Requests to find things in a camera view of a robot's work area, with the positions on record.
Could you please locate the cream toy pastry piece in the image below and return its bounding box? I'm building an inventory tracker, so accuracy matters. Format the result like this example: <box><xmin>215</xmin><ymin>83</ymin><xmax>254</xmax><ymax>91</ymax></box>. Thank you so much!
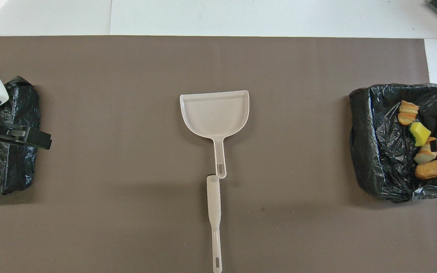
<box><xmin>398</xmin><ymin>100</ymin><xmax>420</xmax><ymax>126</ymax></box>

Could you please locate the brown table mat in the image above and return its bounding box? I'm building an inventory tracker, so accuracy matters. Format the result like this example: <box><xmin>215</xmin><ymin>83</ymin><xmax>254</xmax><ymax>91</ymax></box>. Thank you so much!
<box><xmin>0</xmin><ymin>36</ymin><xmax>437</xmax><ymax>273</ymax></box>

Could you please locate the brown toy bread roll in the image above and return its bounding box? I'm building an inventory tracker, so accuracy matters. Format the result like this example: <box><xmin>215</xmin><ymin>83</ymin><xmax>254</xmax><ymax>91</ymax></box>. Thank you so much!
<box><xmin>415</xmin><ymin>160</ymin><xmax>437</xmax><ymax>180</ymax></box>

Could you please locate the black bag-lined bin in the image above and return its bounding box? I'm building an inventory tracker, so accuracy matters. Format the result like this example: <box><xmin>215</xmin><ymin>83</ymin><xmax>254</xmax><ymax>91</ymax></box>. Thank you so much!
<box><xmin>349</xmin><ymin>82</ymin><xmax>437</xmax><ymax>203</ymax></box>
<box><xmin>0</xmin><ymin>76</ymin><xmax>41</xmax><ymax>196</ymax></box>

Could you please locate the yellow green sponge piece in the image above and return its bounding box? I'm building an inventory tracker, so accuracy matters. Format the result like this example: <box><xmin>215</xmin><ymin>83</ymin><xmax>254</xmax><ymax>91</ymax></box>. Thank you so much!
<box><xmin>409</xmin><ymin>122</ymin><xmax>432</xmax><ymax>147</ymax></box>

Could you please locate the orange striped toy croissant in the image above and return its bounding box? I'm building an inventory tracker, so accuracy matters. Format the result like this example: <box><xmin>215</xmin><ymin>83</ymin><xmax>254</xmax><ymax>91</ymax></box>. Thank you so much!
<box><xmin>414</xmin><ymin>136</ymin><xmax>437</xmax><ymax>165</ymax></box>

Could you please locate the beige hand brush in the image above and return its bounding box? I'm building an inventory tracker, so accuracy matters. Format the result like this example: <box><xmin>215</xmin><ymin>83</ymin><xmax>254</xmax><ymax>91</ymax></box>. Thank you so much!
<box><xmin>206</xmin><ymin>175</ymin><xmax>223</xmax><ymax>273</ymax></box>

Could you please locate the beige plastic dustpan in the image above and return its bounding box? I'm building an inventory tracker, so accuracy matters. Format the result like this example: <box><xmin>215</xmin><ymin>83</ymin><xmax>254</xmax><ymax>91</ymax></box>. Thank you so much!
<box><xmin>179</xmin><ymin>90</ymin><xmax>250</xmax><ymax>179</ymax></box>

